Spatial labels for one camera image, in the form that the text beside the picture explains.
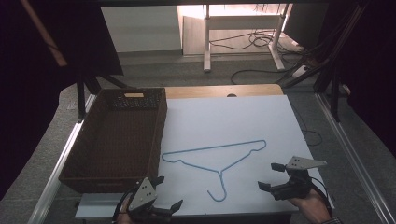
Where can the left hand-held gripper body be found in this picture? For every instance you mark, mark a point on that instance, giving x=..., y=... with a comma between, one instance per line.
x=144, y=194

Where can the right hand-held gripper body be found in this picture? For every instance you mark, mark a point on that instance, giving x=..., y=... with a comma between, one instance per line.
x=295, y=188

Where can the brown woven basket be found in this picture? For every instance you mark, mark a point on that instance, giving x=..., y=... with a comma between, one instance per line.
x=118, y=143

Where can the person's right hand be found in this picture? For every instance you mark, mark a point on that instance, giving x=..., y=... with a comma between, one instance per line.
x=313, y=207

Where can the person's left hand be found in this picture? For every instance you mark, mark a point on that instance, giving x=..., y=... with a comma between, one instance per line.
x=124, y=217

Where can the white table cover sheet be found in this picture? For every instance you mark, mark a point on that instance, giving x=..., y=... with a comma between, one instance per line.
x=224, y=121

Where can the black metal stand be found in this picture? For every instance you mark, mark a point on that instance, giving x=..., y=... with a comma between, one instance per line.
x=81, y=99
x=334, y=93

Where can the white power strip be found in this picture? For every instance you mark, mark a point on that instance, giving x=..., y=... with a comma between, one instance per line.
x=300, y=71

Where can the white panel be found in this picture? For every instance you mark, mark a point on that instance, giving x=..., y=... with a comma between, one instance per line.
x=140, y=29

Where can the wooden stick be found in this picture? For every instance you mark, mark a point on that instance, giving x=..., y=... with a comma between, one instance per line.
x=46, y=37

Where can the aluminium rail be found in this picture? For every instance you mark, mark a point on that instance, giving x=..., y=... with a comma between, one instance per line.
x=59, y=168
x=351, y=155

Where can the white desk frame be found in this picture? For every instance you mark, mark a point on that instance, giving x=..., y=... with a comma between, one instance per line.
x=207, y=46

